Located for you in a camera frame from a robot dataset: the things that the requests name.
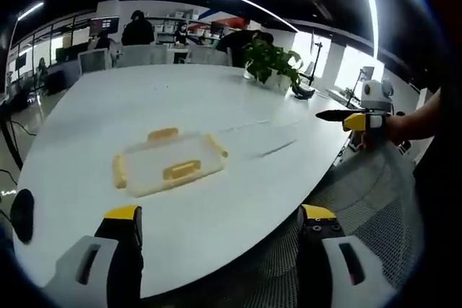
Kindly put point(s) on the white office chair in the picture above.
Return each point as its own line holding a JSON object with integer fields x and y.
{"x": 142, "y": 55}
{"x": 209, "y": 55}
{"x": 94, "y": 61}

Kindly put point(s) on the black round object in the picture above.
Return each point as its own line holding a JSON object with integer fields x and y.
{"x": 22, "y": 216}

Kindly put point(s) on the black tripod stand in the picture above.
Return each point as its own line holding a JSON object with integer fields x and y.
{"x": 317, "y": 62}

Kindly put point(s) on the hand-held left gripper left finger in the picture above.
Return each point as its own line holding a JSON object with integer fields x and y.
{"x": 90, "y": 268}

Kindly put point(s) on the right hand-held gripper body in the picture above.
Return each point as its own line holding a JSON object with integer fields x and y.
{"x": 375, "y": 97}

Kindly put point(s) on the person's dark clothing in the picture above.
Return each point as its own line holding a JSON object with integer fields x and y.
{"x": 431, "y": 192}

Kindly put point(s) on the clear container lid, yellow clips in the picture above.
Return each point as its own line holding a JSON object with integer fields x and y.
{"x": 173, "y": 163}

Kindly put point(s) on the potted green plant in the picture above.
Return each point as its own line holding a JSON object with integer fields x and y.
{"x": 269, "y": 59}

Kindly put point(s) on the person's right hand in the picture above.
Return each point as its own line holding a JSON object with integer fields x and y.
{"x": 395, "y": 127}

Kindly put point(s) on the dark wall monitor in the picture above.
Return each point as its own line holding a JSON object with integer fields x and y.
{"x": 104, "y": 25}

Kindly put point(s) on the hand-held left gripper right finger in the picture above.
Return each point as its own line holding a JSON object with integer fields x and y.
{"x": 325, "y": 268}

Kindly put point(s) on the black floor stand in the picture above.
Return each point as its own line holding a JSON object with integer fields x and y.
{"x": 9, "y": 135}

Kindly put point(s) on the black curved object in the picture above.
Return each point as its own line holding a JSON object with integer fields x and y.
{"x": 302, "y": 93}

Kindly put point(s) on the grey mesh office chair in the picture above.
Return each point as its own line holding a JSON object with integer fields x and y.
{"x": 375, "y": 196}

